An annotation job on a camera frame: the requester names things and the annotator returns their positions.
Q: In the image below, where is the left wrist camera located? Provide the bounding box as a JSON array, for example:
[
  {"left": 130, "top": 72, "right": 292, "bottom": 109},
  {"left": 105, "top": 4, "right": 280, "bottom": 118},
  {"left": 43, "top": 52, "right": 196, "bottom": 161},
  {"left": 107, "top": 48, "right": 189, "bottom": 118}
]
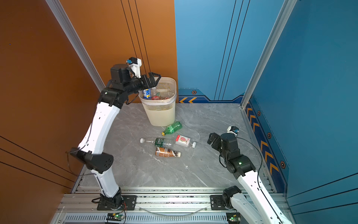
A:
[{"left": 126, "top": 57, "right": 142, "bottom": 78}]

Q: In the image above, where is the aluminium frame post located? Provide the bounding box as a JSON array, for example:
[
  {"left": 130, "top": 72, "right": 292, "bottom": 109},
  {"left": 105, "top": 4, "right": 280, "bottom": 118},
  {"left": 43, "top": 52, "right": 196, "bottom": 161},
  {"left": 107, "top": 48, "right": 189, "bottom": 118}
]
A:
[
  {"left": 240, "top": 0, "right": 297, "bottom": 109},
  {"left": 46, "top": 0, "right": 105, "bottom": 91}
]

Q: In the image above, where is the brown label bottle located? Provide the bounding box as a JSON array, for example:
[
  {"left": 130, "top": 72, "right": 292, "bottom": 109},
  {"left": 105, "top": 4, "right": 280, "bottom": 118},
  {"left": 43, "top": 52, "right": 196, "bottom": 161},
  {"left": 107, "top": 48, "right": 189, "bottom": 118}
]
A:
[{"left": 155, "top": 147, "right": 181, "bottom": 158}]

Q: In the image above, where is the clear bottle dark green label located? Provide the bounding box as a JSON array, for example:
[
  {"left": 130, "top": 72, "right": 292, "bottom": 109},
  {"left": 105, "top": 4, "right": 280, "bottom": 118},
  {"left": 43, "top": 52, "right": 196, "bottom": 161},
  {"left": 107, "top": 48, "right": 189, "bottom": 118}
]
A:
[{"left": 140, "top": 137, "right": 174, "bottom": 148}]

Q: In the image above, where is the small green bottle yellow cap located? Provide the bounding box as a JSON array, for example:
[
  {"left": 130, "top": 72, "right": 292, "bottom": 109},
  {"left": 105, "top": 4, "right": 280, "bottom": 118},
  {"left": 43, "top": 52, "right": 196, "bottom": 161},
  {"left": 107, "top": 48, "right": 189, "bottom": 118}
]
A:
[{"left": 162, "top": 121, "right": 182, "bottom": 136}]

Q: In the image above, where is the cream slatted waste bin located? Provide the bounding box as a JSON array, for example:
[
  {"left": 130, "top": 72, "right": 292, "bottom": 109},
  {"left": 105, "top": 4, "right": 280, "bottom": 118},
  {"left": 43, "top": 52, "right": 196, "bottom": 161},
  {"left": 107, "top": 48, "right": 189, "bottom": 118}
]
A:
[{"left": 139, "top": 77, "right": 177, "bottom": 127}]

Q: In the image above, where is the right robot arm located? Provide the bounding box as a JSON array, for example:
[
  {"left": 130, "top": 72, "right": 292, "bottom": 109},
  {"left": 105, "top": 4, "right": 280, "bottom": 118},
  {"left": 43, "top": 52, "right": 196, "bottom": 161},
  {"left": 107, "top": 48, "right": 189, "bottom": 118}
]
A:
[{"left": 207, "top": 133, "right": 292, "bottom": 224}]

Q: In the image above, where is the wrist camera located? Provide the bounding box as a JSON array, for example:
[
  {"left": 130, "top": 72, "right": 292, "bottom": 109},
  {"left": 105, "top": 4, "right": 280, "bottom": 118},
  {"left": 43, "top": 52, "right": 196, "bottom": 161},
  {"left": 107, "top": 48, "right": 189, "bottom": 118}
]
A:
[
  {"left": 126, "top": 57, "right": 142, "bottom": 78},
  {"left": 227, "top": 126, "right": 240, "bottom": 137}
]

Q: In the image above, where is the left aluminium frame post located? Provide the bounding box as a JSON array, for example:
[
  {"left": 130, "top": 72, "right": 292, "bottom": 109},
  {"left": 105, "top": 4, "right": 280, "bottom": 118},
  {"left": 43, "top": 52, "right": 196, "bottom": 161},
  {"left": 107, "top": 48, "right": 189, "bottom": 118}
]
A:
[{"left": 46, "top": 0, "right": 105, "bottom": 91}]

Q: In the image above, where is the white red juice carton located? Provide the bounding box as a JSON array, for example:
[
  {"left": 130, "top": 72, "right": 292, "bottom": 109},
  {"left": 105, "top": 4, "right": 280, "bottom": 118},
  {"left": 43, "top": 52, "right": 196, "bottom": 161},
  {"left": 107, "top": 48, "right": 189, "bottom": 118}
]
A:
[{"left": 175, "top": 135, "right": 196, "bottom": 148}]

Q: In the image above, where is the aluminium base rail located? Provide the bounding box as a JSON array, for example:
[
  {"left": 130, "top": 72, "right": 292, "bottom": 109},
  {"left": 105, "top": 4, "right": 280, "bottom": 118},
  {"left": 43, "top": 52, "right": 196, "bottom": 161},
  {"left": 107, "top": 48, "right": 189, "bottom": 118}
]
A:
[{"left": 51, "top": 187, "right": 246, "bottom": 224}]

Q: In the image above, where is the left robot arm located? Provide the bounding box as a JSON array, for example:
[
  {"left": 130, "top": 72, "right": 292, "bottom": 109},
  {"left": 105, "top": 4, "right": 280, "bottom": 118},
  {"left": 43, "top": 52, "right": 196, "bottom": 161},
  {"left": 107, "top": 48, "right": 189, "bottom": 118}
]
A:
[{"left": 69, "top": 64, "right": 161, "bottom": 211}]

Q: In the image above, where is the right aluminium frame post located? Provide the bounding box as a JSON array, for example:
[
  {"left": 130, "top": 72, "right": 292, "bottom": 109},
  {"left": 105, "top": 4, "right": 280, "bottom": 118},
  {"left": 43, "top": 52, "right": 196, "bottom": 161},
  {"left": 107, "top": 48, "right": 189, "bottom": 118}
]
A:
[{"left": 240, "top": 0, "right": 297, "bottom": 109}]

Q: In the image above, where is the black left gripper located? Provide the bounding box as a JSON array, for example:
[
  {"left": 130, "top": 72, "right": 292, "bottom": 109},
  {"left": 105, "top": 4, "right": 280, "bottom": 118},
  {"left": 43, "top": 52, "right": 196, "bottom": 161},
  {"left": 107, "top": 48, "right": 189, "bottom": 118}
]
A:
[{"left": 122, "top": 73, "right": 160, "bottom": 99}]

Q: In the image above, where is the pepsi bottle blue cap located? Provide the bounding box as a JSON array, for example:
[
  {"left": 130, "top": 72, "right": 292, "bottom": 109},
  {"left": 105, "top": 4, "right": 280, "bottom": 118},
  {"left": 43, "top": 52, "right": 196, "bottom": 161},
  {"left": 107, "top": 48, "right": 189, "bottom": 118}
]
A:
[{"left": 142, "top": 88, "right": 152, "bottom": 99}]

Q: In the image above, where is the red green label bottle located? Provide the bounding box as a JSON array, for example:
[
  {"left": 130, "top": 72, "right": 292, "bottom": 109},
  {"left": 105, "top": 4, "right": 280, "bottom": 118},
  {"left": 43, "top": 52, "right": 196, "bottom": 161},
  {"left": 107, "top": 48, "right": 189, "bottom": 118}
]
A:
[{"left": 152, "top": 92, "right": 161, "bottom": 100}]

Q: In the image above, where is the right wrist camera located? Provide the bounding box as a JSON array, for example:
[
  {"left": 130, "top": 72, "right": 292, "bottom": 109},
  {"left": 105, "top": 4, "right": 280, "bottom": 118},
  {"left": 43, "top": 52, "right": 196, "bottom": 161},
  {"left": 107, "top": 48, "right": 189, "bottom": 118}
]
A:
[{"left": 227, "top": 126, "right": 240, "bottom": 137}]

